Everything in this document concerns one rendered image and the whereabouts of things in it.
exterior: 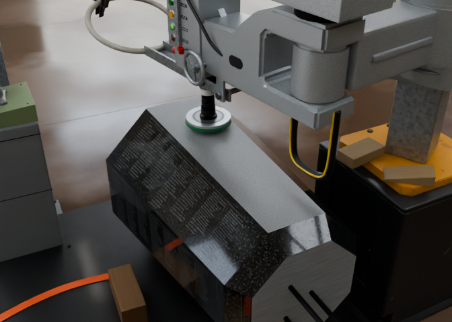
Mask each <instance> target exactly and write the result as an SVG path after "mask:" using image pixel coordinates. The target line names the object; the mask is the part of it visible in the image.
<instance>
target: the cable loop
mask: <svg viewBox="0 0 452 322"><path fill-rule="evenodd" d="M341 113H342V112H341V111H340V110H339V111H337V112H334V113H333V117H332V123H331V129H330V140H329V147H328V156H327V161H326V166H325V169H324V172H322V173H321V172H318V171H316V170H314V169H312V168H310V167H309V166H308V165H306V164H304V162H302V160H300V158H299V156H298V153H297V129H298V121H297V120H295V119H294V118H292V117H291V120H290V130H289V151H290V156H291V159H292V160H293V163H294V164H295V165H296V166H297V167H298V168H299V169H300V170H301V171H303V172H304V173H306V174H307V175H309V176H311V177H312V178H314V179H318V180H326V179H328V178H329V177H330V176H331V174H332V171H333V168H334V163H335V159H336V150H337V144H338V134H339V129H340V119H341Z"/></svg>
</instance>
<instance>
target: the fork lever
mask: <svg viewBox="0 0 452 322"><path fill-rule="evenodd" d="M163 44H164V45H165V49H164V50H161V51H156V50H154V49H152V48H151V47H149V46H147V45H144V49H145V50H146V54H145V55H146V56H148V57H150V58H152V59H153V60H155V61H157V62H159V63H161V64H162V65H164V66H166V67H167V68H169V69H171V70H173V71H175V72H176V73H178V74H180V75H181V76H183V77H185V78H187V77H186V75H185V72H184V70H183V69H181V68H180V67H177V66H176V60H175V54H174V53H173V52H172V48H173V47H175V46H172V45H171V44H169V42H167V41H165V40H163ZM200 86H201V87H203V88H205V89H207V90H208V91H210V92H212V93H214V94H215V97H216V99H217V100H219V99H221V94H220V93H217V92H216V83H215V82H214V81H211V80H210V79H208V78H205V80H204V83H203V84H202V85H200ZM240 91H241V90H240V89H238V88H233V89H230V90H228V89H227V88H225V100H226V101H228V102H231V94H234V93H237V92H240Z"/></svg>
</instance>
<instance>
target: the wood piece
mask: <svg viewBox="0 0 452 322"><path fill-rule="evenodd" d="M384 152H385V145H382V144H381V143H379V142H377V141H376V140H373V139H372V138H370V137H367V138H364V139H363V140H360V141H358V142H355V143H352V144H351V145H348V146H346V147H343V148H341V149H338V151H337V157H336V159H337V160H339V161H340V162H342V163H343V164H345V165H347V166H348V167H350V168H351V169H354V168H356V167H359V166H361V165H363V164H366V163H368V162H370V161H372V160H374V159H377V158H379V157H381V156H384Z"/></svg>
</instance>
